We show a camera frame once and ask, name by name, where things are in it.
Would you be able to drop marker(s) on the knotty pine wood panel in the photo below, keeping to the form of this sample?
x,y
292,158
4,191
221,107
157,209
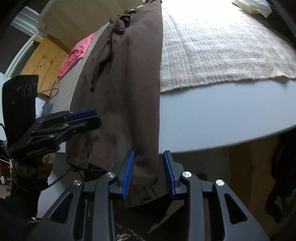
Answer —
x,y
46,62

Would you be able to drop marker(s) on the black power adapter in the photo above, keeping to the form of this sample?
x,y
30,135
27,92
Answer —
x,y
46,108

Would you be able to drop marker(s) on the plaid beige table cloth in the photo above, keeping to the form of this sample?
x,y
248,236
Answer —
x,y
206,43

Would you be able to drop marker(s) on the cream white garment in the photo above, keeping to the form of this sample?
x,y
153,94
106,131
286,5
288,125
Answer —
x,y
253,7

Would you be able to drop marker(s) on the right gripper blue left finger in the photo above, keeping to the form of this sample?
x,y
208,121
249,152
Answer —
x,y
84,210

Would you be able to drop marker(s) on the light wood board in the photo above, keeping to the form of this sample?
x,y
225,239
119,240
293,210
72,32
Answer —
x,y
71,21

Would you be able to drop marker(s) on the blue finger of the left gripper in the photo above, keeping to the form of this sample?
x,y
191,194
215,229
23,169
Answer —
x,y
80,115
75,127

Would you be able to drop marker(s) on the brown fleece garment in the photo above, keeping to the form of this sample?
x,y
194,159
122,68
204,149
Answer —
x,y
121,80

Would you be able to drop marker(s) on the person left hand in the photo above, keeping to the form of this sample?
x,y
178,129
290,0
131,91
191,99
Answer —
x,y
34,172

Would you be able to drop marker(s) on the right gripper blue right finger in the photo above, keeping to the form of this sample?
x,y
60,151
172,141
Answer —
x,y
229,218

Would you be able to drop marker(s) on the folded pink shirt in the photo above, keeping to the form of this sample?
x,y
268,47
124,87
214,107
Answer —
x,y
76,54

